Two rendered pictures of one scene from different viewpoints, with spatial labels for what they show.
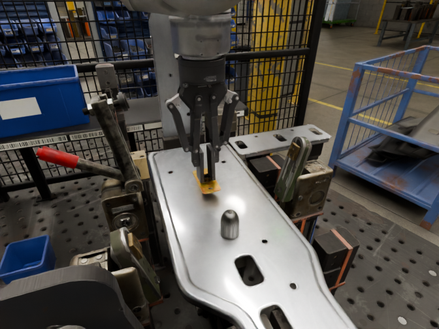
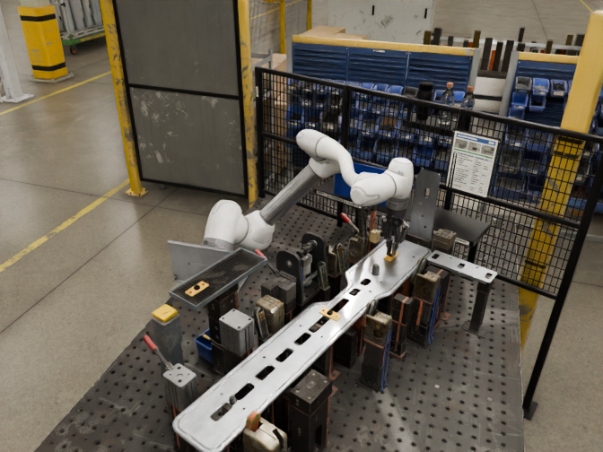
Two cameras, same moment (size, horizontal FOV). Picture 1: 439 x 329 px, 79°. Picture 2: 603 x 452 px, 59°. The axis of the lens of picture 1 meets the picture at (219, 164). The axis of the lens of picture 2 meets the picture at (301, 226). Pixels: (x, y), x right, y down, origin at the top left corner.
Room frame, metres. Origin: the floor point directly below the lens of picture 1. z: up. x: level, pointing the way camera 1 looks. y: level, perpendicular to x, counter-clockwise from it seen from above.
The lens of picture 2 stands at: (-0.95, -1.38, 2.29)
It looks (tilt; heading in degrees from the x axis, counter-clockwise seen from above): 30 degrees down; 57
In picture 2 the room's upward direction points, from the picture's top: 1 degrees clockwise
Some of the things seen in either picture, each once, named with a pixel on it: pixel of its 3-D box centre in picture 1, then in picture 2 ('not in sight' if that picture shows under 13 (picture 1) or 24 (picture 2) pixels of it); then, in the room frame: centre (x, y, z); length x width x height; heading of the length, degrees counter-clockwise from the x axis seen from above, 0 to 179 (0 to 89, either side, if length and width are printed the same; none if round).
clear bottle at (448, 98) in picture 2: not in sight; (447, 103); (1.01, 0.34, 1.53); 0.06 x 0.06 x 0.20
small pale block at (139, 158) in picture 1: (149, 219); (371, 264); (0.47, 0.17, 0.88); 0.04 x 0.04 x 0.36; 20
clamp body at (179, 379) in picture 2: not in sight; (184, 413); (-0.61, -0.18, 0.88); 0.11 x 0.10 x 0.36; 110
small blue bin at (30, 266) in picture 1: (31, 264); not in sight; (0.44, 0.50, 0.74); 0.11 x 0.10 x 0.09; 20
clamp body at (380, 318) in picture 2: not in sight; (375, 350); (0.11, -0.28, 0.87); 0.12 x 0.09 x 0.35; 110
